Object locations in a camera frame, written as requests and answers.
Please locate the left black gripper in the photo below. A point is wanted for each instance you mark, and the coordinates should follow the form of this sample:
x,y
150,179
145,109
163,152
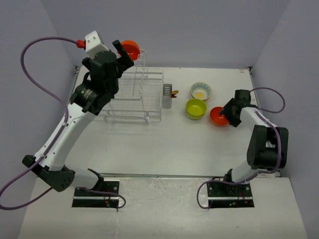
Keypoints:
x,y
124,61

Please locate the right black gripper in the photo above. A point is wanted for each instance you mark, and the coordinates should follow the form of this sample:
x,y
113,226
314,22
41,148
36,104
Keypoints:
x,y
226,111

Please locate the orange bowl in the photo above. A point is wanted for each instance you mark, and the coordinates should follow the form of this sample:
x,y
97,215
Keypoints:
x,y
132,49
217,118

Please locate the white floral ceramic bowl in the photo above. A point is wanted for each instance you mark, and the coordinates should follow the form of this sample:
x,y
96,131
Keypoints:
x,y
201,97

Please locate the lime green bowl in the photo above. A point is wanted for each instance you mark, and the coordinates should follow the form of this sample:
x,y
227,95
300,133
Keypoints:
x,y
192,117
196,107

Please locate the yellow sun pattern bowl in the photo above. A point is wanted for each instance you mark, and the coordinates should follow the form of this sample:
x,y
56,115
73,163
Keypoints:
x,y
200,88

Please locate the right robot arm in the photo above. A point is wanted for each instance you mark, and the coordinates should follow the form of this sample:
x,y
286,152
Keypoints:
x,y
268,146

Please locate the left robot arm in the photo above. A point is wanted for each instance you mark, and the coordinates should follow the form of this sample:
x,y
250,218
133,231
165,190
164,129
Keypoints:
x,y
99,87

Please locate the small brown object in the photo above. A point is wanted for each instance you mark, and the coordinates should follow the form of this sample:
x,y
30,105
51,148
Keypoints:
x,y
173,94

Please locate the grey cutlery holder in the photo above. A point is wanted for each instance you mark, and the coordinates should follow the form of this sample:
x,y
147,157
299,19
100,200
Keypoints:
x,y
166,93

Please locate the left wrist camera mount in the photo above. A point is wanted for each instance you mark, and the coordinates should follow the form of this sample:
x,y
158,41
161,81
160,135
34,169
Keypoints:
x,y
93,44

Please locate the white wire dish rack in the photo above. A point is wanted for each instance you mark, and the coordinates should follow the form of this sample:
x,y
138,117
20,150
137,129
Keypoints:
x,y
139,98

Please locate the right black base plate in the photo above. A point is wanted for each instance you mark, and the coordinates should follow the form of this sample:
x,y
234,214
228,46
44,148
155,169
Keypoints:
x,y
227,196

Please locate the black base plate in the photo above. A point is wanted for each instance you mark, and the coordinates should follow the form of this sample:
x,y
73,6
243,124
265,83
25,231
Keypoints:
x,y
84,199
227,196

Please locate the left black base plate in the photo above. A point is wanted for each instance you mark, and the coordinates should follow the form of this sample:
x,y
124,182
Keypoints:
x,y
84,199

